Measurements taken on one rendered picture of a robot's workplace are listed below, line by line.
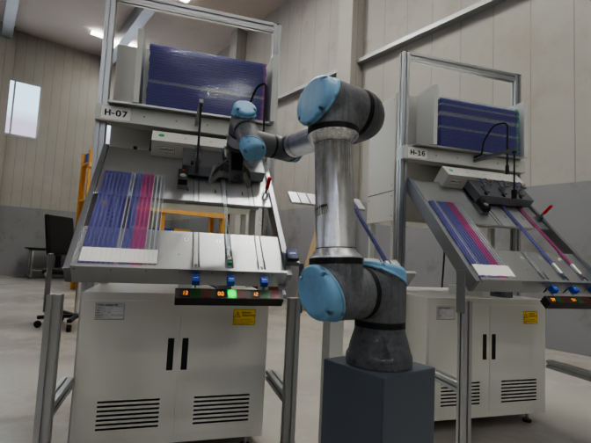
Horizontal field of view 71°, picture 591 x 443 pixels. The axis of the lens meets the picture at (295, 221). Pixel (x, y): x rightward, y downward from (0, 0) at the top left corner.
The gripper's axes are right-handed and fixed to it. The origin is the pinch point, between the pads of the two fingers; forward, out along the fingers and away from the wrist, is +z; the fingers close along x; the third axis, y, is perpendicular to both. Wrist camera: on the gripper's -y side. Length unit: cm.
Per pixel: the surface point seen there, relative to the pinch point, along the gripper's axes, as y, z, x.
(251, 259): -27.7, 5.7, -8.0
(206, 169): 18.5, 9.8, 7.4
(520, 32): 295, 27, -326
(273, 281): -35.7, 6.5, -15.3
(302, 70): 565, 273, -189
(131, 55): 80, 2, 43
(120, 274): -35.4, 5.3, 33.2
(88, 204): -5.5, 8.9, 47.4
